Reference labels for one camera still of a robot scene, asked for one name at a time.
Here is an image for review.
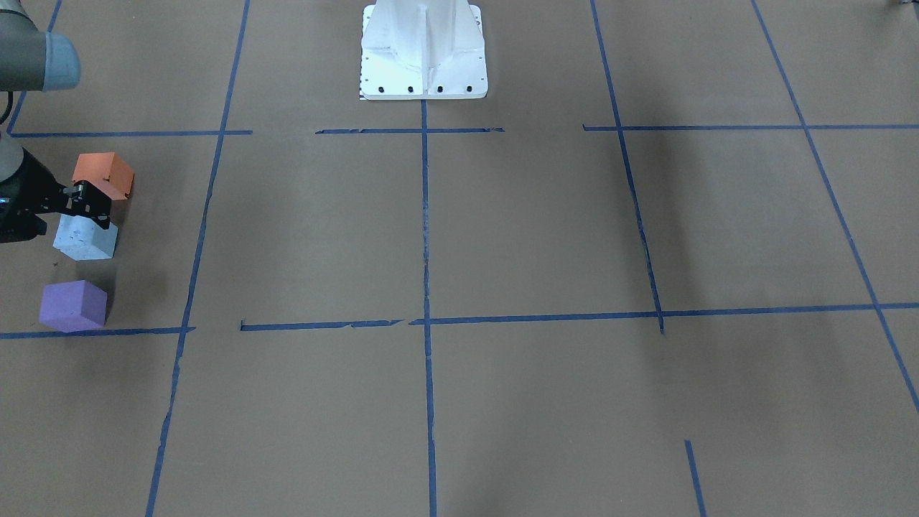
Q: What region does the purple block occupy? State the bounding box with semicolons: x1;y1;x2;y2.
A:
37;279;108;333

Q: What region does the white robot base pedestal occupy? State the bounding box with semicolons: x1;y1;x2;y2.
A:
359;1;489;101

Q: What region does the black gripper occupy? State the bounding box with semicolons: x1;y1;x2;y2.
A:
1;147;112;244

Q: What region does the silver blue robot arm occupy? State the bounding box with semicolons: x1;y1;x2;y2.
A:
1;1;111;244

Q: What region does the light blue block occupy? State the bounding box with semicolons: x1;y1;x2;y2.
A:
52;215;118;261

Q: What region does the orange block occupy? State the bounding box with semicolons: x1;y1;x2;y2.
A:
71;152;135;202

